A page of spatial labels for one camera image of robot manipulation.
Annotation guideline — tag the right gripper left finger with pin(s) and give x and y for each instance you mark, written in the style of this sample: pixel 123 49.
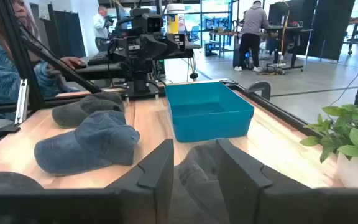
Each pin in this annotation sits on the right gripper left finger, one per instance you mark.
pixel 160 174

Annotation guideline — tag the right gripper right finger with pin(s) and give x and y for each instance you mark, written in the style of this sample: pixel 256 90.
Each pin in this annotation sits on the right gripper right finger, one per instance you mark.
pixel 238 174

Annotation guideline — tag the dark grey baseball cap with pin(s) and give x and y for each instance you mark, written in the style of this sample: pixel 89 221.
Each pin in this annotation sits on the dark grey baseball cap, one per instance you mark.
pixel 70 113
pixel 197 186
pixel 5 180

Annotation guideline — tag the blue denim baseball cap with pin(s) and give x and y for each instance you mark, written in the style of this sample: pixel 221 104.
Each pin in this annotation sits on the blue denim baseball cap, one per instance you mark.
pixel 89 146

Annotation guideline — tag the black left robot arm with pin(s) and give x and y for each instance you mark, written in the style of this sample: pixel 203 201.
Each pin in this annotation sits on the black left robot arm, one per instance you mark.
pixel 138 74

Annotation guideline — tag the white and yellow wipes canister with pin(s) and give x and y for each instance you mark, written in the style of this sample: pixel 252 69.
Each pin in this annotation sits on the white and yellow wipes canister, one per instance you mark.
pixel 175 18

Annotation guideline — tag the black keyboard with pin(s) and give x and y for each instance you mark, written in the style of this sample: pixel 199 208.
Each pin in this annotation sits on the black keyboard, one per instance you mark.
pixel 99 58

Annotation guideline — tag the blue plastic bin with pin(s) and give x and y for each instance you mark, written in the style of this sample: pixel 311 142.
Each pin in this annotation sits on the blue plastic bin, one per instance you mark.
pixel 207 124

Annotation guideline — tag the dark grey desk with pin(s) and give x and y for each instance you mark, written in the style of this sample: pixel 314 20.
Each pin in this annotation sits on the dark grey desk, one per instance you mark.
pixel 98 69

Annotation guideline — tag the black computer mouse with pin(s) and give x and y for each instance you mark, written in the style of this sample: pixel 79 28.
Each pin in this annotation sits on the black computer mouse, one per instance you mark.
pixel 80 65

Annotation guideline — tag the grey clamp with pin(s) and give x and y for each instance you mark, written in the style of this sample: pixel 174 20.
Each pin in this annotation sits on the grey clamp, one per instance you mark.
pixel 259 87

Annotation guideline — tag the white plant pot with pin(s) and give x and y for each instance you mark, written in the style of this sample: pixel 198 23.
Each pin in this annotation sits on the white plant pot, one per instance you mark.
pixel 353 174

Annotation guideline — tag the green artificial plant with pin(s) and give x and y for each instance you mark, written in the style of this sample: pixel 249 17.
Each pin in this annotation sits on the green artificial plant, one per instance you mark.
pixel 353 130

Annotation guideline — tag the background work table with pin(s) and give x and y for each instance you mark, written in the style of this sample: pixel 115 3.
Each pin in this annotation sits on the background work table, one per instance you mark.
pixel 291 29

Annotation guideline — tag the black room partition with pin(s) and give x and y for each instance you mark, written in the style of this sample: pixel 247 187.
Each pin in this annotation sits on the black room partition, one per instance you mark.
pixel 331 28

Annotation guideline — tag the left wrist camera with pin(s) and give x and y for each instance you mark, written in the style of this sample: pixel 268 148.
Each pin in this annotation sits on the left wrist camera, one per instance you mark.
pixel 151 23

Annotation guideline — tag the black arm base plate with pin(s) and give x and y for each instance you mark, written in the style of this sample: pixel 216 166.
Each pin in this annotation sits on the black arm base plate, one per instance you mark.
pixel 141 93

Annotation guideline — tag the blue metal shelf frame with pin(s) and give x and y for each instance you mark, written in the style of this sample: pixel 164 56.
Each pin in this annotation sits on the blue metal shelf frame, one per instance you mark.
pixel 201 28

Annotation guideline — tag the black aluminium table frame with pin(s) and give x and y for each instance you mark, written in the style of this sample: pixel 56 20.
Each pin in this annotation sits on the black aluminium table frame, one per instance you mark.
pixel 20 49

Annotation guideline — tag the silver metal bracket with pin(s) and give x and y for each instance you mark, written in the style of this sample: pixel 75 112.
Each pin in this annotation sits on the silver metal bracket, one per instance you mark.
pixel 22 102

